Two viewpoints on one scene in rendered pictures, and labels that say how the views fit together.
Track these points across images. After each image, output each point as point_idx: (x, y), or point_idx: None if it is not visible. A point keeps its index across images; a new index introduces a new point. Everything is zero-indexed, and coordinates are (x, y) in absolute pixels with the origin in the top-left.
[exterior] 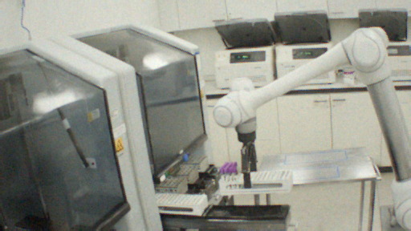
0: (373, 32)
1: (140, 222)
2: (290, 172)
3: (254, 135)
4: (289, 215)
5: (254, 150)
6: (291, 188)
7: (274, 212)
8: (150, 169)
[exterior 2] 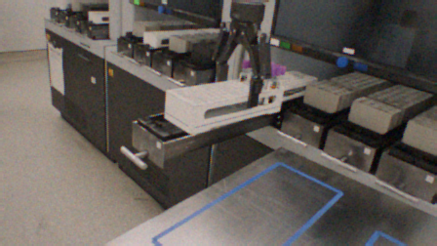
0: None
1: (229, 58)
2: (190, 102)
3: (231, 7)
4: (153, 146)
5: (259, 56)
6: (174, 122)
7: (168, 128)
8: (406, 94)
